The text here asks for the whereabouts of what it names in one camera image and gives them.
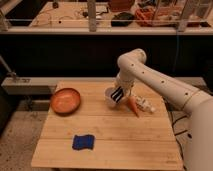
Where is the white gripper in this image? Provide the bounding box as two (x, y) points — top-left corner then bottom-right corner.
(111, 76), (134, 102)

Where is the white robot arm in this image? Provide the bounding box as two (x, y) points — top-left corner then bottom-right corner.
(111, 49), (213, 171)

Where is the blue eraser sponge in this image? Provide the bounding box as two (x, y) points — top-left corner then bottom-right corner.
(72, 135), (95, 150)

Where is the orange toy carrot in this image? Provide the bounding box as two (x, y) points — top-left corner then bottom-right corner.
(128, 96), (139, 116)

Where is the white plastic bottle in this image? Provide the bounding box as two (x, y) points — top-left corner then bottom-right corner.
(136, 96), (155, 113)

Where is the wooden table board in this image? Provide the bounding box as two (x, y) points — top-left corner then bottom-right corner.
(31, 82), (183, 171)

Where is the orange round bowl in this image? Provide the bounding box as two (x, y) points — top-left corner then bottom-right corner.
(50, 88), (81, 115)

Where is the black object on shelf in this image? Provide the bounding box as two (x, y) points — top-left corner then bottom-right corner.
(111, 12), (134, 27)

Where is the orange box on shelf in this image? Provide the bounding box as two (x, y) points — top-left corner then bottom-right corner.
(135, 9), (154, 27)

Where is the background workbench shelf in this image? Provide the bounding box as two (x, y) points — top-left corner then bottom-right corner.
(0, 0), (213, 35)

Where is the grey metal bench beam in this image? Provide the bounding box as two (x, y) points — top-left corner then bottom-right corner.
(1, 77), (114, 95)

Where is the black floor cable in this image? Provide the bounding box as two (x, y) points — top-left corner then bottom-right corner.
(171, 114), (191, 158)

